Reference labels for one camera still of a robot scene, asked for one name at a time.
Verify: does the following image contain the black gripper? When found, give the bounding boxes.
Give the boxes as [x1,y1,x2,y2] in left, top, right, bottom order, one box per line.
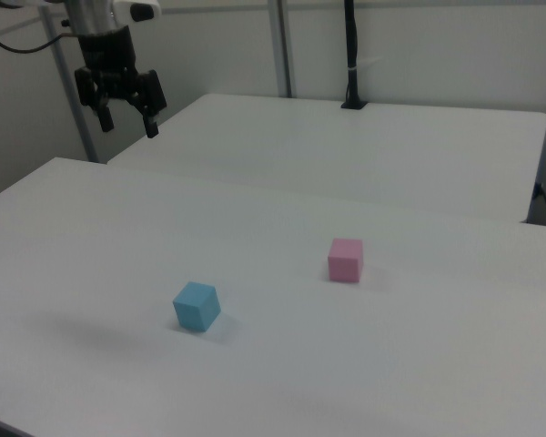
[74,25,168,139]

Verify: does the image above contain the blue cube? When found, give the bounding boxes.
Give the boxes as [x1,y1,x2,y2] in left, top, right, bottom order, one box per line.
[171,280,223,334]

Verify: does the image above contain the pink cube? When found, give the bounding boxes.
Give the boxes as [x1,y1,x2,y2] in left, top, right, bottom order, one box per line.
[327,237,365,284]

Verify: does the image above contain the white table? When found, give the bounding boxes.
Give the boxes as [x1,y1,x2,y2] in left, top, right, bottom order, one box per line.
[106,92,546,225]

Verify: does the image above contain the thin aluminium frame post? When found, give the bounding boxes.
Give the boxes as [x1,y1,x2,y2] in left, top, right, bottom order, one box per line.
[38,0,100,164]

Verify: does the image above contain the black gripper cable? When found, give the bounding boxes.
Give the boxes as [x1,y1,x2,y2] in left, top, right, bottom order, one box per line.
[0,17,76,54]

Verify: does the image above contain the wide aluminium frame post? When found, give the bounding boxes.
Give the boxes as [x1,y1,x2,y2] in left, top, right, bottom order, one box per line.
[267,0,298,98]

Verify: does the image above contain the black camera stand pole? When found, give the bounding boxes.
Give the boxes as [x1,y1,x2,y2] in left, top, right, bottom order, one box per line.
[340,0,369,111]

